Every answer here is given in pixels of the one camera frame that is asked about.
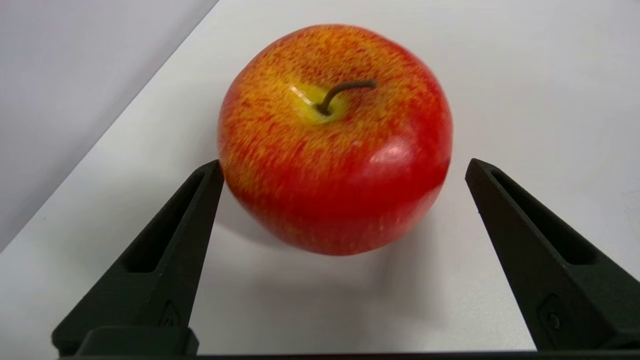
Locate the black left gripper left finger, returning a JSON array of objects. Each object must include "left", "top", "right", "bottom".
[{"left": 51, "top": 159, "right": 225, "bottom": 357}]

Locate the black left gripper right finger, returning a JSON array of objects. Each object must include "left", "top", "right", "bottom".
[{"left": 465, "top": 158, "right": 640, "bottom": 352}]

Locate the red apple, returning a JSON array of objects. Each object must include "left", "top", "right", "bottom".
[{"left": 217, "top": 24, "right": 454, "bottom": 257}]

